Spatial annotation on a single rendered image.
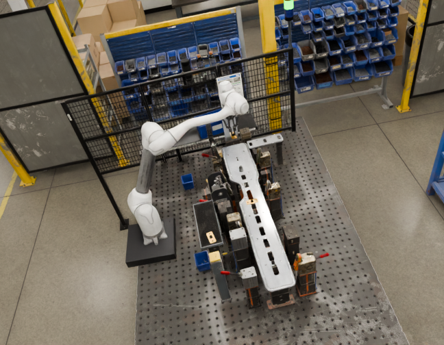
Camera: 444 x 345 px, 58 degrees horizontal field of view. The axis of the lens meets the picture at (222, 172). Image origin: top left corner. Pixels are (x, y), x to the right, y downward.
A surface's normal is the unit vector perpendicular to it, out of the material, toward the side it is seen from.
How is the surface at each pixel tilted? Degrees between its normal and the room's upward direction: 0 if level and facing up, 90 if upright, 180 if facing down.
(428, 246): 0
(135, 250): 2
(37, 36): 89
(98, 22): 90
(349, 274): 0
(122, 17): 90
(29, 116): 89
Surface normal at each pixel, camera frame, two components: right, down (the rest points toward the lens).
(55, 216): -0.15, -0.72
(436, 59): 0.18, 0.66
